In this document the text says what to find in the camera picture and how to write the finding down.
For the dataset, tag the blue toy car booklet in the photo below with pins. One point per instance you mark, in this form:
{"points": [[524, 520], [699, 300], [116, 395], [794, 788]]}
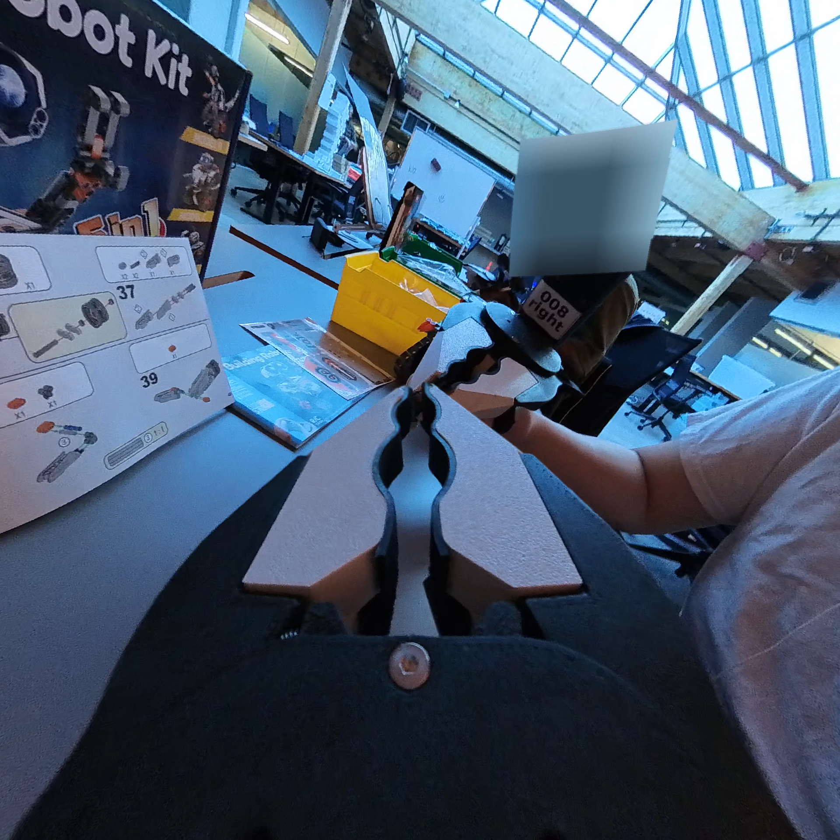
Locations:
{"points": [[282, 403]]}

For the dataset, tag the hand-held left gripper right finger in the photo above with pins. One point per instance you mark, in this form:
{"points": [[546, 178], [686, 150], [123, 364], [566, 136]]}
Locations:
{"points": [[508, 525]]}

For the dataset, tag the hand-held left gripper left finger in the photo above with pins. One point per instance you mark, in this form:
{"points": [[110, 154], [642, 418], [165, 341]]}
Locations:
{"points": [[321, 525]]}

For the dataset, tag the person's right forearm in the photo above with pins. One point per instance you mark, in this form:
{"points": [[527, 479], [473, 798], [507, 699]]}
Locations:
{"points": [[590, 472]]}

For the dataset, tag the orange car booklet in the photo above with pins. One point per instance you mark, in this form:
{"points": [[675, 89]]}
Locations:
{"points": [[315, 348]]}

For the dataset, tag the grey desk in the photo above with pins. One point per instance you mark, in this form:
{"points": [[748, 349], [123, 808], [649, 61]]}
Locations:
{"points": [[131, 590]]}

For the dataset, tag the open white instruction booklet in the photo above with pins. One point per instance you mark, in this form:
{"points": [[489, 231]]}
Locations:
{"points": [[98, 394]]}

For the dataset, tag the green plastic bin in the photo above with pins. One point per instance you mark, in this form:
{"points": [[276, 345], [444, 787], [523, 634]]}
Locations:
{"points": [[426, 253]]}

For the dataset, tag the black tablet stand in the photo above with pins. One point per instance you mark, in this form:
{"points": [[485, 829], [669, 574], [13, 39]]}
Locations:
{"points": [[325, 236]]}

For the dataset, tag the white whiteboard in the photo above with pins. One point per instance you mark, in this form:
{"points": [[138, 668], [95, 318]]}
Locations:
{"points": [[453, 184]]}

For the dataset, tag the skylight window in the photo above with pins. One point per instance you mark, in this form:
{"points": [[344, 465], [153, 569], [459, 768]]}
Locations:
{"points": [[754, 65]]}

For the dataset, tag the blue robot kit box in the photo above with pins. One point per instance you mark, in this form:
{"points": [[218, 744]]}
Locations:
{"points": [[118, 131]]}

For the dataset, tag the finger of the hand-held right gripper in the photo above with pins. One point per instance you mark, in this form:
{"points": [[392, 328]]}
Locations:
{"points": [[502, 390], [463, 341]]}

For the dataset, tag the yellow plastic bin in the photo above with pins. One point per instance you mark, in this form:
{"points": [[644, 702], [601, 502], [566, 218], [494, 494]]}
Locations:
{"points": [[374, 308]]}

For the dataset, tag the colourful standing box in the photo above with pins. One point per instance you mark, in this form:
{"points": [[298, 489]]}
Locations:
{"points": [[403, 216]]}

